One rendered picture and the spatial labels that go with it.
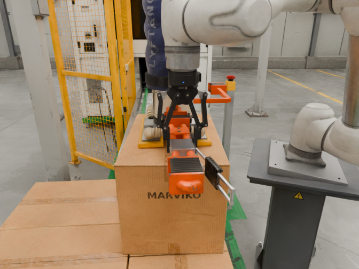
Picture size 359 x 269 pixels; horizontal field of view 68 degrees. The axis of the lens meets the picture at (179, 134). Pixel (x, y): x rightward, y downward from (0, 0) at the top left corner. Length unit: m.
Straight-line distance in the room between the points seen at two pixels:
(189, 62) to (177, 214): 0.58
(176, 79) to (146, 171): 0.38
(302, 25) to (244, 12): 10.79
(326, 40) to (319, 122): 10.42
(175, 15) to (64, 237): 1.02
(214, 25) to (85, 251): 0.99
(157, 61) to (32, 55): 1.50
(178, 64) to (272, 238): 1.20
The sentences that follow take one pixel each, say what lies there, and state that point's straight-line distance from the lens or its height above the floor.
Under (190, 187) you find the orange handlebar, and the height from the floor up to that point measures 1.08.
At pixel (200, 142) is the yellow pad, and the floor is 0.96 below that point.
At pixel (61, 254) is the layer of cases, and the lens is 1.25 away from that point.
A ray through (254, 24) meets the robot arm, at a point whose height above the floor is 1.38.
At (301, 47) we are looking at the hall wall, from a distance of 11.34.
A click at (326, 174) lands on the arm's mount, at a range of 1.38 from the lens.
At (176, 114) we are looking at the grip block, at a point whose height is 1.09.
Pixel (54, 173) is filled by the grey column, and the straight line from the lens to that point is 2.67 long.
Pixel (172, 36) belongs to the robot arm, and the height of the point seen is 1.36.
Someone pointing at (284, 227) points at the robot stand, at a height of 0.41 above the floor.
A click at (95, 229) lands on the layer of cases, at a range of 1.32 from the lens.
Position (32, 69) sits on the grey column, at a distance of 2.41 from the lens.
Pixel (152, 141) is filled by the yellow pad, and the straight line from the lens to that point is 1.05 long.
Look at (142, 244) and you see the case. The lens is 1.13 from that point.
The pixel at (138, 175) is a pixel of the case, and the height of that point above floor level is 0.90.
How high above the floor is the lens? 1.38
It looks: 22 degrees down
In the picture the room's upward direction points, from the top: straight up
